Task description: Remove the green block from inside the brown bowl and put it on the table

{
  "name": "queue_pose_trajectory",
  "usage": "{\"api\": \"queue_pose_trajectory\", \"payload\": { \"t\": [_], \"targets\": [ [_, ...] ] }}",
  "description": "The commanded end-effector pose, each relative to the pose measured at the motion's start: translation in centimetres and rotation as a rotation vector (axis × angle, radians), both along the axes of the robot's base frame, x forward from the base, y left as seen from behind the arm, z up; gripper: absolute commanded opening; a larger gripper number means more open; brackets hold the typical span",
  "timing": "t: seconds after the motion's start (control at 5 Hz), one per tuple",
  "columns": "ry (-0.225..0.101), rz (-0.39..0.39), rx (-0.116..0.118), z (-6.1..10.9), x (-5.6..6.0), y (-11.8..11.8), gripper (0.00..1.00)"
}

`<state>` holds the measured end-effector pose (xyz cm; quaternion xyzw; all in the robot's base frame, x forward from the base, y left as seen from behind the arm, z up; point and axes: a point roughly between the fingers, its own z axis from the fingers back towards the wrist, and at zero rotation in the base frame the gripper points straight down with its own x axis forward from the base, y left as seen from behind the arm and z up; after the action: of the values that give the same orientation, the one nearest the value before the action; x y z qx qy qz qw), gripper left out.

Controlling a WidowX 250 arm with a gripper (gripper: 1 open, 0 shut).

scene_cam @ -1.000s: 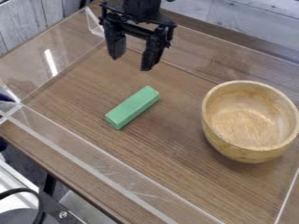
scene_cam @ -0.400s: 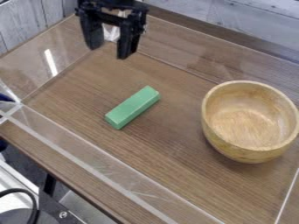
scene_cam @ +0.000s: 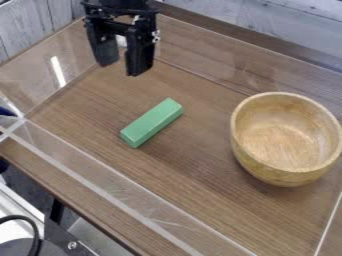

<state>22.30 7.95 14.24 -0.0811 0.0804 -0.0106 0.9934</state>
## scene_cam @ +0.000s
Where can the black table leg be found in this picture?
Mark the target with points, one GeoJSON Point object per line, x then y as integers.
{"type": "Point", "coordinates": [56, 211]}

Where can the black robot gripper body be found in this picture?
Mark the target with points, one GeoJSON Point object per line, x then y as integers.
{"type": "Point", "coordinates": [113, 17]}

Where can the clear acrylic front barrier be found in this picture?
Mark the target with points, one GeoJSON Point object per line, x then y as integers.
{"type": "Point", "coordinates": [131, 214]}

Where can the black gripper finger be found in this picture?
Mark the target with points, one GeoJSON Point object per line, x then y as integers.
{"type": "Point", "coordinates": [103, 43]}
{"type": "Point", "coordinates": [139, 54]}

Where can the green rectangular block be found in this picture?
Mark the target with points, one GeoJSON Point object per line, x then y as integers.
{"type": "Point", "coordinates": [143, 128]}

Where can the grey metal base plate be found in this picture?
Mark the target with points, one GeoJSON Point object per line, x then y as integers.
{"type": "Point", "coordinates": [60, 243]}

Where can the brown wooden bowl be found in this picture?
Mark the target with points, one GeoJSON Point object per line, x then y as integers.
{"type": "Point", "coordinates": [286, 138]}

